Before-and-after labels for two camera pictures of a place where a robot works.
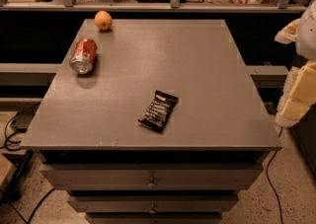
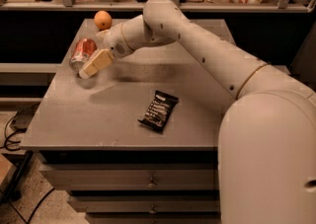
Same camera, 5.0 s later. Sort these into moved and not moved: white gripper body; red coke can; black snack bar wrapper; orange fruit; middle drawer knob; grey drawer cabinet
Moved: white gripper body
Not moved: grey drawer cabinet; red coke can; black snack bar wrapper; middle drawer knob; orange fruit
